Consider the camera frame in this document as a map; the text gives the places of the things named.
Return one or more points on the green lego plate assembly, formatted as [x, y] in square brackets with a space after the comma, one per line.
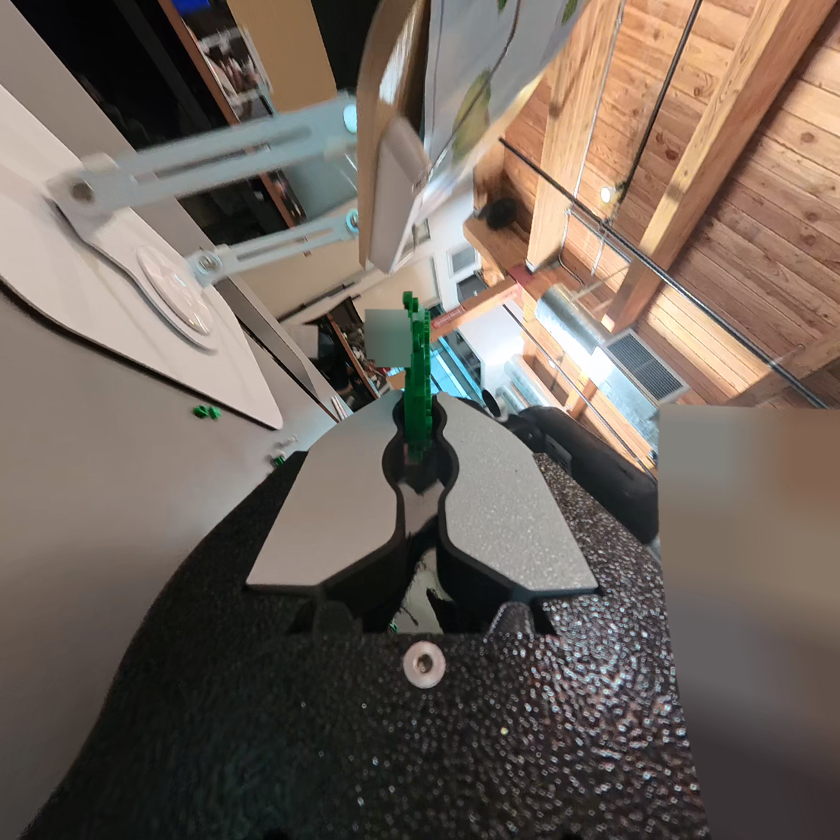
[417, 380]

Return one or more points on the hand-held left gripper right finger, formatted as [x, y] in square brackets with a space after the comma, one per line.
[518, 518]

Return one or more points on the white book stand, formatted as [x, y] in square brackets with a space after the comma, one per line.
[98, 282]

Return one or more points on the tan rounded board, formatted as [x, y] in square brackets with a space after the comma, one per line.
[282, 52]

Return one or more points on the tiny white lego piece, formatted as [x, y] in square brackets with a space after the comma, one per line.
[285, 445]

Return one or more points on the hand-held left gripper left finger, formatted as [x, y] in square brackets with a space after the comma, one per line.
[328, 518]

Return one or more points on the silver ventilation duct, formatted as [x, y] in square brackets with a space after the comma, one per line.
[525, 380]
[571, 315]

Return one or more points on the open instruction booklet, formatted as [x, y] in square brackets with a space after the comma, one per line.
[459, 65]

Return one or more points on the stack of blue bins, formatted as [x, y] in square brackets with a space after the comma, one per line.
[195, 5]

